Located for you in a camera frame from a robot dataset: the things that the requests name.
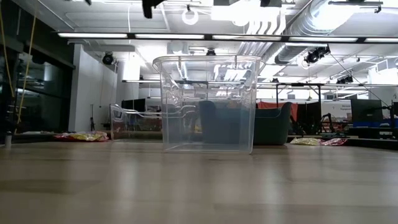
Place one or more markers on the black ceiling track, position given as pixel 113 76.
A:
pixel 354 2

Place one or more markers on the teal plastic bin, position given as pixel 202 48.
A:
pixel 273 130

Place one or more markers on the long linear ceiling light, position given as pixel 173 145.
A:
pixel 169 36

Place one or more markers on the black metal frame stand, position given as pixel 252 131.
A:
pixel 298 84

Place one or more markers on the black table frame rails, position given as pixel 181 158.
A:
pixel 373 143
pixel 31 137

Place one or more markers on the yellow candy packet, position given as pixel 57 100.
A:
pixel 306 142
pixel 84 136

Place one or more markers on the thin black tripod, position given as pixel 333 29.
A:
pixel 92 119

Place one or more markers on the blue table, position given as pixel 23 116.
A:
pixel 373 124

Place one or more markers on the tall clear plastic bin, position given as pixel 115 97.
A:
pixel 168 93

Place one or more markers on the low clear plastic bin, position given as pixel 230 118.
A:
pixel 124 124

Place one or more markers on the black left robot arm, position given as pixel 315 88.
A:
pixel 87 2

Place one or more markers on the silver ceiling air duct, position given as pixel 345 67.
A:
pixel 311 18

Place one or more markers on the small white post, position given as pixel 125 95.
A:
pixel 8 140

